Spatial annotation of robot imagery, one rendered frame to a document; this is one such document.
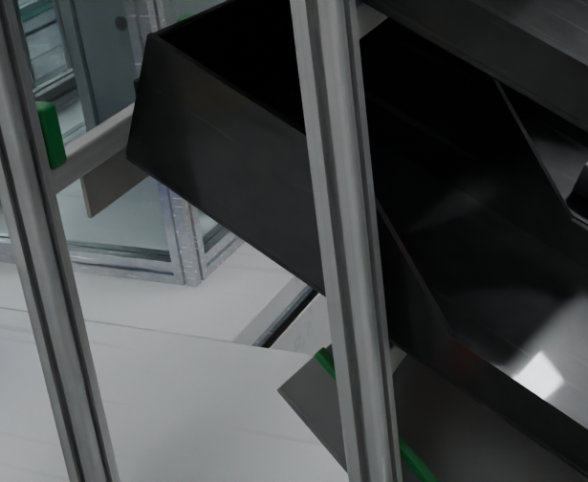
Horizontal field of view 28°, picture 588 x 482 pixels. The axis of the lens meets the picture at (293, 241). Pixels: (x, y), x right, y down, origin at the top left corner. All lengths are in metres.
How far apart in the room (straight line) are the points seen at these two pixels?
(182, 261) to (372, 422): 0.93
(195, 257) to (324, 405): 0.85
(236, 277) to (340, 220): 0.96
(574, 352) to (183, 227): 0.89
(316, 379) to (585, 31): 0.21
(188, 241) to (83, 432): 0.80
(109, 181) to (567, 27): 0.27
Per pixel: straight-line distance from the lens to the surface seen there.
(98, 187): 0.65
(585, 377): 0.58
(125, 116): 0.65
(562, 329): 0.60
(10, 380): 1.35
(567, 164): 0.73
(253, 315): 1.37
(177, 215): 1.42
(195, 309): 1.40
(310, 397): 0.61
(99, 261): 1.52
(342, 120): 0.48
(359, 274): 0.50
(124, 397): 1.27
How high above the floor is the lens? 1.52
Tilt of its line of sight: 25 degrees down
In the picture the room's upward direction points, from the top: 8 degrees counter-clockwise
